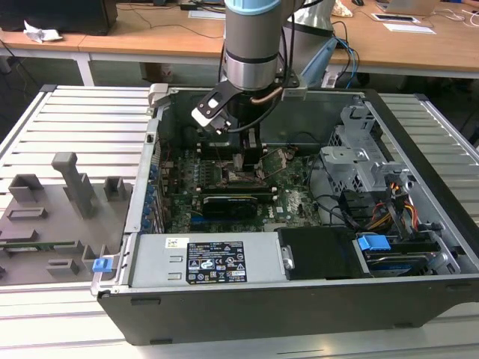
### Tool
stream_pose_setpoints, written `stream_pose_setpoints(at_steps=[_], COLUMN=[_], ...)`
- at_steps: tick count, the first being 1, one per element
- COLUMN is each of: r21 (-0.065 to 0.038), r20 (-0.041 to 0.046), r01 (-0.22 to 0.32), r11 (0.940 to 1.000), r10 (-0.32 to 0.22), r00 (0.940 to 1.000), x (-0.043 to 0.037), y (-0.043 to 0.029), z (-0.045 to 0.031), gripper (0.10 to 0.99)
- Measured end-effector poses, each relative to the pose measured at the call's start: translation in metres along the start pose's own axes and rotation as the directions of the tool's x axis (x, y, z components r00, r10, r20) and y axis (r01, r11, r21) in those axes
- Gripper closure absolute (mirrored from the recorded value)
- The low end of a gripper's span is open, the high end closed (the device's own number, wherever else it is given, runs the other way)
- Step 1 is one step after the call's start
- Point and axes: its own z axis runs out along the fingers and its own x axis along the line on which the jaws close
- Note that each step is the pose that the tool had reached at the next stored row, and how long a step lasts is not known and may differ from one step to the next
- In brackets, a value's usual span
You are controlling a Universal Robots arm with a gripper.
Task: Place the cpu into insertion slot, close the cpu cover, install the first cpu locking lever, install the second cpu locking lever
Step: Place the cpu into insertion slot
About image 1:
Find black plastic duct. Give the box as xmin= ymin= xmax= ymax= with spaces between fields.
xmin=275 ymin=225 xmax=372 ymax=282

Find black graphics card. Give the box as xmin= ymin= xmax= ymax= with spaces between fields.
xmin=201 ymin=193 xmax=259 ymax=221

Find black box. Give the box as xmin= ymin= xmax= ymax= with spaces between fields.
xmin=0 ymin=0 xmax=119 ymax=37

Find green motherboard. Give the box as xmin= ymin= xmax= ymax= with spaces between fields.
xmin=159 ymin=144 xmax=323 ymax=235

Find metal drive cage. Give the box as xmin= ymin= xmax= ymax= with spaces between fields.
xmin=320 ymin=104 xmax=415 ymax=195

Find crumpled white paper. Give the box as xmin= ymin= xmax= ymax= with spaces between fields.
xmin=22 ymin=19 xmax=64 ymax=45

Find cardboard box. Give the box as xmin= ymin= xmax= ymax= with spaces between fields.
xmin=143 ymin=61 xmax=175 ymax=84

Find wooden desk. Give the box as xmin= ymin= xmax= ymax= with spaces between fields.
xmin=78 ymin=0 xmax=479 ymax=79
xmin=0 ymin=28 xmax=94 ymax=89

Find blue plastic latch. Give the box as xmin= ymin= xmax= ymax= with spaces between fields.
xmin=91 ymin=257 xmax=113 ymax=274

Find green RAM stick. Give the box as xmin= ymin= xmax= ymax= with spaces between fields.
xmin=0 ymin=241 xmax=76 ymax=251

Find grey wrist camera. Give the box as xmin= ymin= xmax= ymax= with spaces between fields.
xmin=275 ymin=70 xmax=310 ymax=102

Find silver power supply unit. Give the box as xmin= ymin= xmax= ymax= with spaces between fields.
xmin=129 ymin=232 xmax=287 ymax=289

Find pale blue teach pendant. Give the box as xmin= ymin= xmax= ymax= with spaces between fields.
xmin=299 ymin=35 xmax=340 ymax=86

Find blue expansion slot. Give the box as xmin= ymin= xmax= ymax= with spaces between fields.
xmin=190 ymin=218 xmax=265 ymax=231

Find black PC case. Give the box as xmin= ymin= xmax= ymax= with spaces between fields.
xmin=91 ymin=84 xmax=479 ymax=347

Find black camera bracket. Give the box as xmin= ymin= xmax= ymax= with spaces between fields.
xmin=197 ymin=79 xmax=246 ymax=113

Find white paper sheet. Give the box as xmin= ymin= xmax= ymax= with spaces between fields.
xmin=382 ymin=22 xmax=438 ymax=35

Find CPU socket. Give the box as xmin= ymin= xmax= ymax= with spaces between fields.
xmin=219 ymin=160 xmax=271 ymax=189

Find coloured wire bundle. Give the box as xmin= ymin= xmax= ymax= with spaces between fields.
xmin=368 ymin=181 xmax=418 ymax=230

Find blue disk carrier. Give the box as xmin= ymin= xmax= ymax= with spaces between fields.
xmin=356 ymin=231 xmax=392 ymax=260

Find grey parts rack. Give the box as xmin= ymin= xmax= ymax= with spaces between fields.
xmin=0 ymin=151 xmax=135 ymax=289

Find hard disk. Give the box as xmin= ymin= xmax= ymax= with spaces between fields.
xmin=364 ymin=252 xmax=433 ymax=278

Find beige bag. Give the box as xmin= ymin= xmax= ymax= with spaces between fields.
xmin=332 ymin=0 xmax=355 ymax=19

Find silver laptop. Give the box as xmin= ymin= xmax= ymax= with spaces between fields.
xmin=375 ymin=0 xmax=439 ymax=16

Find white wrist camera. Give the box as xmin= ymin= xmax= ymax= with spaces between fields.
xmin=191 ymin=95 xmax=230 ymax=132

